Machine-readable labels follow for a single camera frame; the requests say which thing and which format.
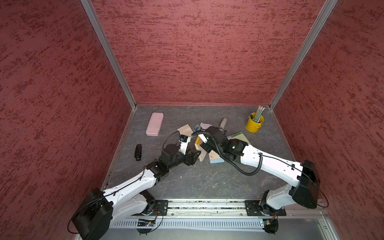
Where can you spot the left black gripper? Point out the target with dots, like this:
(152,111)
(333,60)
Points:
(190,160)

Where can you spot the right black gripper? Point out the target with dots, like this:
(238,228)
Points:
(206,147)

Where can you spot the blue-edged beige memo pad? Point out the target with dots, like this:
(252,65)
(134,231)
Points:
(215,158)

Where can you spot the yellow-top beige memo pad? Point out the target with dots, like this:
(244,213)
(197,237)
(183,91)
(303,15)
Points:
(198,147)

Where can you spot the green memo pad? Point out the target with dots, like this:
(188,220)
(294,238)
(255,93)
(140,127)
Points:
(239,136)

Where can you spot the torn blue-edged beige page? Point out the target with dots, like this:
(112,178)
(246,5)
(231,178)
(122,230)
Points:
(185,130)

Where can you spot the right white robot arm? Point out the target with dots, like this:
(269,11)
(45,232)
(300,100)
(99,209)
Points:
(302,180)

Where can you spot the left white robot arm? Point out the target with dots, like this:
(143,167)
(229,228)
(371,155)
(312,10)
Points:
(101,209)

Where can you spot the pink pencil case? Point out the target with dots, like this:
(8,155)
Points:
(155,124)

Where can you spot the small black device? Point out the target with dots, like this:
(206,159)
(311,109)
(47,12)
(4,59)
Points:
(138,152)

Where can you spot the yellow pencil cup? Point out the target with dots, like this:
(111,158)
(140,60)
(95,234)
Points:
(253,125)

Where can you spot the bundle of pencils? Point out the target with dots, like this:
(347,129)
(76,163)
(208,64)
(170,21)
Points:
(257,116)

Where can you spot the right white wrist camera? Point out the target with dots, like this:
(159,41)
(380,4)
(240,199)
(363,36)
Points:
(199,132)

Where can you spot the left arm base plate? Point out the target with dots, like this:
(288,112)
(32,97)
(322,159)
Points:
(154,207)

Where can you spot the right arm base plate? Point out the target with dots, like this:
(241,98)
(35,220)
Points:
(256,209)

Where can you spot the aluminium rail frame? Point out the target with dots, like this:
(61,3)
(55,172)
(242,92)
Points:
(229,215)

